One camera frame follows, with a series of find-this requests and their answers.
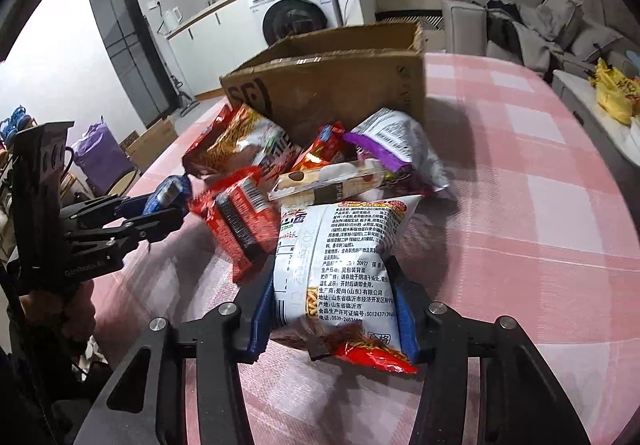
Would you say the blue bundle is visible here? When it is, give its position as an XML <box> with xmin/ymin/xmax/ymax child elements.
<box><xmin>0</xmin><ymin>105</ymin><xmax>38</xmax><ymax>138</ymax></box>

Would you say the white washing machine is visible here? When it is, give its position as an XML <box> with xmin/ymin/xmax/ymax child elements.
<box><xmin>245</xmin><ymin>0</ymin><xmax>343</xmax><ymax>46</ymax></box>

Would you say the grey coffee table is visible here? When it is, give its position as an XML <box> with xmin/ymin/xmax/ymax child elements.
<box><xmin>550</xmin><ymin>68</ymin><xmax>640</xmax><ymax>186</ymax></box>

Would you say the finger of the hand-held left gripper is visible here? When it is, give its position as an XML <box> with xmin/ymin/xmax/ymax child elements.
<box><xmin>60</xmin><ymin>194</ymin><xmax>153</xmax><ymax>226</ymax></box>
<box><xmin>62</xmin><ymin>208</ymin><xmax>186</xmax><ymax>256</ymax></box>

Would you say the pink checked tablecloth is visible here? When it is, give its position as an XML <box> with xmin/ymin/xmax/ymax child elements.
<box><xmin>90</xmin><ymin>52</ymin><xmax>640</xmax><ymax>445</ymax></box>

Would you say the red cookie packet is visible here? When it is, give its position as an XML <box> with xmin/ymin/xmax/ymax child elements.
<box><xmin>300</xmin><ymin>122</ymin><xmax>351</xmax><ymax>171</ymax></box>

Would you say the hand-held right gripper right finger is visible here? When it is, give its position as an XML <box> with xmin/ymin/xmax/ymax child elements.
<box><xmin>387</xmin><ymin>255</ymin><xmax>596</xmax><ymax>445</ymax></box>

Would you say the white stick snack bag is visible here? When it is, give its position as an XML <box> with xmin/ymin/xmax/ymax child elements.
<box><xmin>270</xmin><ymin>195</ymin><xmax>423</xmax><ymax>376</ymax></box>

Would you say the person's left hand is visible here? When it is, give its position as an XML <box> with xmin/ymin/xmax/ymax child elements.
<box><xmin>22</xmin><ymin>282</ymin><xmax>98</xmax><ymax>356</ymax></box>

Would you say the stick vacuum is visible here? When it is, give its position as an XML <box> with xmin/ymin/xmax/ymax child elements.
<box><xmin>167</xmin><ymin>72</ymin><xmax>198</xmax><ymax>116</ymax></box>

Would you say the yellow plastic bag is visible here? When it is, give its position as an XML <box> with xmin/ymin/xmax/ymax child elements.
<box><xmin>590</xmin><ymin>58</ymin><xmax>640</xmax><ymax>126</ymax></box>

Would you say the small cardboard box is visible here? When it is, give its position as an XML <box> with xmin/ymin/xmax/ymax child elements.
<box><xmin>120</xmin><ymin>118</ymin><xmax>178</xmax><ymax>173</ymax></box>

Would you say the grey clothes pile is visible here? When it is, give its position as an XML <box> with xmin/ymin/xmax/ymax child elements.
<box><xmin>487</xmin><ymin>0</ymin><xmax>586</xmax><ymax>71</ymax></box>

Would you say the clear pastry pack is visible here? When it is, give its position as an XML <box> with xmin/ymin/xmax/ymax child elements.
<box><xmin>267</xmin><ymin>160</ymin><xmax>396</xmax><ymax>206</ymax></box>

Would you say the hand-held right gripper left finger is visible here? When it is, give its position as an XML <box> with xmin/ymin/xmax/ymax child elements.
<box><xmin>70</xmin><ymin>267</ymin><xmax>281</xmax><ymax>445</ymax></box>

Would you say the purple and white snack bag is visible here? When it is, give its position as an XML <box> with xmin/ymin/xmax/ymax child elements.
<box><xmin>342</xmin><ymin>108</ymin><xmax>456</xmax><ymax>201</ymax></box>

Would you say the red bag with dark label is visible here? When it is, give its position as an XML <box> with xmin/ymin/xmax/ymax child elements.
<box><xmin>190</xmin><ymin>166</ymin><xmax>283</xmax><ymax>286</ymax></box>

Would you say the dark glass door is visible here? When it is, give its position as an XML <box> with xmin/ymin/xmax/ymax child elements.
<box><xmin>82</xmin><ymin>0</ymin><xmax>173</xmax><ymax>126</ymax></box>

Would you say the black patterned grille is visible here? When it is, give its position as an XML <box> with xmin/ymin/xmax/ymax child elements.
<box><xmin>375</xmin><ymin>12</ymin><xmax>443</xmax><ymax>28</ymax></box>

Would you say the white electric kettle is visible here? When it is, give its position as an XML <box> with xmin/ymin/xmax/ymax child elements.
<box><xmin>159</xmin><ymin>8</ymin><xmax>182</xmax><ymax>33</ymax></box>

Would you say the blue cookie packet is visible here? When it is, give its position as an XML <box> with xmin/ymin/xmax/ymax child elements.
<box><xmin>142</xmin><ymin>174</ymin><xmax>193</xmax><ymax>216</ymax></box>

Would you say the red stick snack bag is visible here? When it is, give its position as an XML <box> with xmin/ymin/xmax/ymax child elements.
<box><xmin>181</xmin><ymin>102</ymin><xmax>303</xmax><ymax>181</ymax></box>

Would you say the white counter cabinet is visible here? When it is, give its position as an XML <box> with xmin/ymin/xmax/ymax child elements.
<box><xmin>165</xmin><ymin>0</ymin><xmax>266</xmax><ymax>101</ymax></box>

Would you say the grey sofa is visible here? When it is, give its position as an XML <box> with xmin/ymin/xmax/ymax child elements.
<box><xmin>442</xmin><ymin>0</ymin><xmax>626</xmax><ymax>76</ymax></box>

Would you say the brown cardboard box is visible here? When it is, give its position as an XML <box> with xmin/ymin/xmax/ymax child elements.
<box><xmin>219</xmin><ymin>20</ymin><xmax>428</xmax><ymax>146</ymax></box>

